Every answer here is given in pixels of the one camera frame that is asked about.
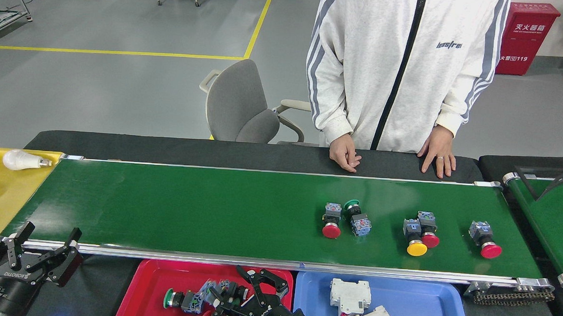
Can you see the grey office chair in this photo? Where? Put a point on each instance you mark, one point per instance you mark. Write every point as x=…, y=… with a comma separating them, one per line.
x=236, y=104

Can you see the person's left hand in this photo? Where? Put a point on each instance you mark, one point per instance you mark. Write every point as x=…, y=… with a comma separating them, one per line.
x=441, y=146

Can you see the person's right hand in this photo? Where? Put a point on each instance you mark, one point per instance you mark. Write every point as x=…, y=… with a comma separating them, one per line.
x=344, y=153

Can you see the blue plastic tray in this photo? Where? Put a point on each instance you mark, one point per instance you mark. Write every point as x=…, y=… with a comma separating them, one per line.
x=422, y=302

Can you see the person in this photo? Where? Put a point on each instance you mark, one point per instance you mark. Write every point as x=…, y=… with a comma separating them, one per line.
x=399, y=63

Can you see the short green conveyor belt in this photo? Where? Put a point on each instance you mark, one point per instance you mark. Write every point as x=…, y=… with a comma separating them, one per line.
x=554, y=222

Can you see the red fire extinguisher box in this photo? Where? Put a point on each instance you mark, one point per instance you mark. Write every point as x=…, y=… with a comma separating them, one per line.
x=526, y=40

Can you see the red plastic tray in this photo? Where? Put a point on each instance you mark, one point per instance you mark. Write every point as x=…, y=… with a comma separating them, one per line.
x=143, y=285

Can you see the red push button switch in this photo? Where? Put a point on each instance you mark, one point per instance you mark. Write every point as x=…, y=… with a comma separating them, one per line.
x=331, y=230
x=431, y=240
x=491, y=251

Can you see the yellow plastic tray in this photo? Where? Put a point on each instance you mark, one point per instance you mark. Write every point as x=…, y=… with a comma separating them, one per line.
x=3, y=212

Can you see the black guide bar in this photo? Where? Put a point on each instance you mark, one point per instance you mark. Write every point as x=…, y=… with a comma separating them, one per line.
x=527, y=186

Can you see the long green conveyor belt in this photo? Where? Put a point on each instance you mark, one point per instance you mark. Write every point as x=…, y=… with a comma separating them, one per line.
x=213, y=207

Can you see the white light bulb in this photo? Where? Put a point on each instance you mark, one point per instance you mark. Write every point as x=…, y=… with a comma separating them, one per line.
x=20, y=160

